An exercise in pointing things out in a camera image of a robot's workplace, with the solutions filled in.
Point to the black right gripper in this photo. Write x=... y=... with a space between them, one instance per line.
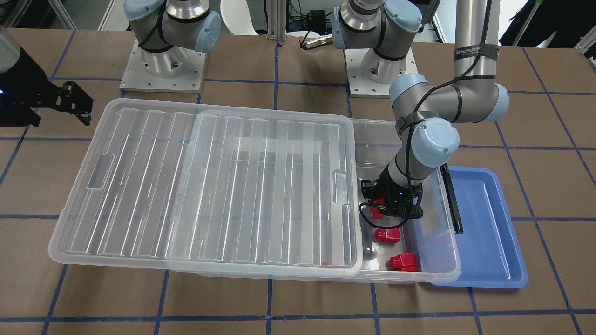
x=19 y=78

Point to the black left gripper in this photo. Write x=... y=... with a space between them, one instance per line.
x=386 y=182

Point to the red block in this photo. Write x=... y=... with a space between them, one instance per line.
x=403 y=262
x=376 y=213
x=389 y=236

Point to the clear plastic box lid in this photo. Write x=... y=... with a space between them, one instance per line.
x=122 y=209

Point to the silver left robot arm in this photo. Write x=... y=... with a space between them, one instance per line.
x=425 y=114

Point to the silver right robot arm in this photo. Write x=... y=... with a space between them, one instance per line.
x=159 y=26

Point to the clear plastic storage box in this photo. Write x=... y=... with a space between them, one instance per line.
x=285 y=198

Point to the red block by corner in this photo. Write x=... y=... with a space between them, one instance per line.
x=403 y=262

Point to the blue plastic tray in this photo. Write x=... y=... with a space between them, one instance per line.
x=489 y=250

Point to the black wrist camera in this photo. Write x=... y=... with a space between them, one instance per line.
x=371 y=190

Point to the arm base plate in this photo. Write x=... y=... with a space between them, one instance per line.
x=178 y=70
x=369 y=76

